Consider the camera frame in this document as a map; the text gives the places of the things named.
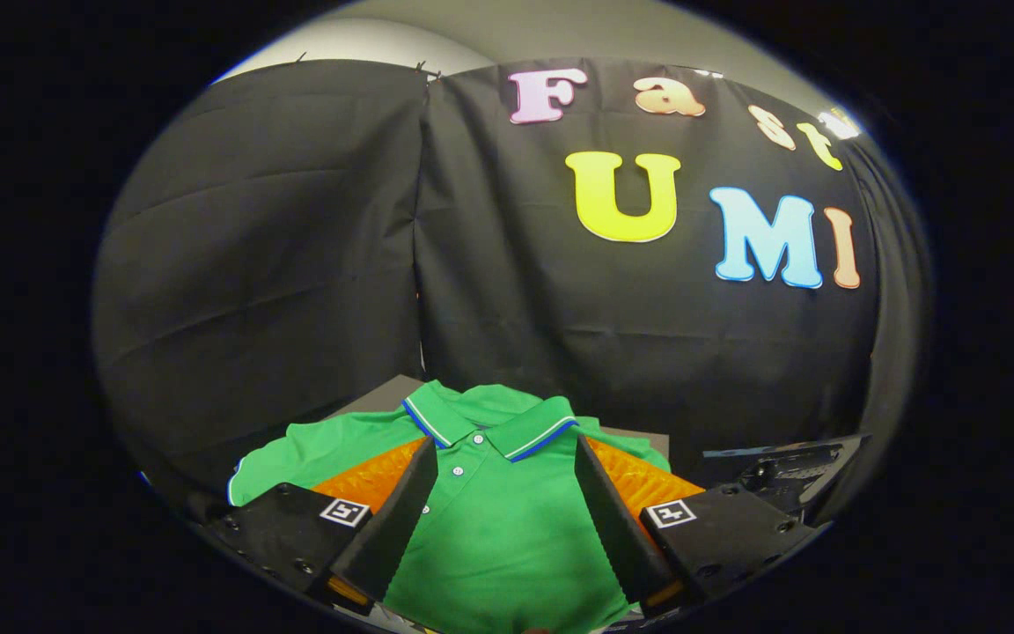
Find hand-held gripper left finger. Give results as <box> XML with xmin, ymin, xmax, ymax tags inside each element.
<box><xmin>208</xmin><ymin>436</ymin><xmax>439</xmax><ymax>616</ymax></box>

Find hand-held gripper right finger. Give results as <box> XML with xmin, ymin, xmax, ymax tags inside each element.
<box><xmin>574</xmin><ymin>434</ymin><xmax>829</xmax><ymax>617</ymax></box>

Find green polo shirt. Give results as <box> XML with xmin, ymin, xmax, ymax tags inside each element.
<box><xmin>227</xmin><ymin>380</ymin><xmax>672</xmax><ymax>634</ymax></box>

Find grey cabinet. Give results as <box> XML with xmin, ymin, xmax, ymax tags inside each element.
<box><xmin>329</xmin><ymin>374</ymin><xmax>672</xmax><ymax>461</ymax></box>

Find black backdrop cloth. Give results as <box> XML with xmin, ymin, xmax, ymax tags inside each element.
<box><xmin>92</xmin><ymin>57</ymin><xmax>935</xmax><ymax>529</ymax></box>

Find small ceiling light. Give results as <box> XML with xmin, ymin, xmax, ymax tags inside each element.
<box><xmin>819</xmin><ymin>109</ymin><xmax>862</xmax><ymax>141</ymax></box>

